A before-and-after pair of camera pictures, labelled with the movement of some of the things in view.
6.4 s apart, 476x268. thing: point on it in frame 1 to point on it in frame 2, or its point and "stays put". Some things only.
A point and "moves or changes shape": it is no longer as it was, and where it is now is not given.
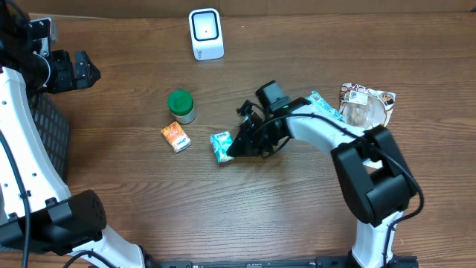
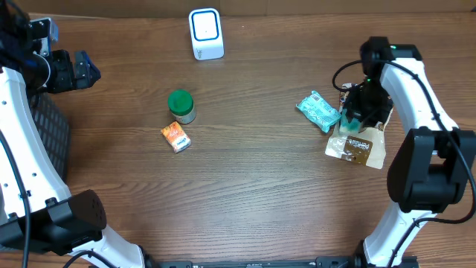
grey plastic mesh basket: x=53 y=132 stays put
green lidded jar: x=182 y=106 stays put
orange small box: x=176 y=138 stays put
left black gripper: x=68 y=80 stays put
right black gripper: x=253 y=145 to x=370 y=118
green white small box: x=220 y=142 moves or changes shape
